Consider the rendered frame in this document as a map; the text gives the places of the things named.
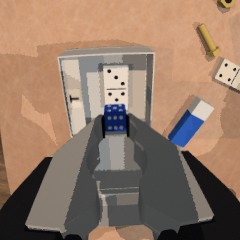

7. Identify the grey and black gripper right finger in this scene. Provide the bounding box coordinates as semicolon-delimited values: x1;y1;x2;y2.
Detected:
126;113;240;240

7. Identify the blue and white eraser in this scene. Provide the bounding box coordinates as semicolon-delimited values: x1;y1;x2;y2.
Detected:
168;96;214;148

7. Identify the yellow bolt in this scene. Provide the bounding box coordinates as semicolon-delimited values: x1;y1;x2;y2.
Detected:
197;23;220;57

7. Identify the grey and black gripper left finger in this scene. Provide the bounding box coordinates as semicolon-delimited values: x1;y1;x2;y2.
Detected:
0;114;105;240

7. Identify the blue die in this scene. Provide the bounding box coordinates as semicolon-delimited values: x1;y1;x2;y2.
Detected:
104;104;126;132

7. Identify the white domino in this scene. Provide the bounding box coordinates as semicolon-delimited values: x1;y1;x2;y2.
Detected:
212;57;240;90
103;64;128;110

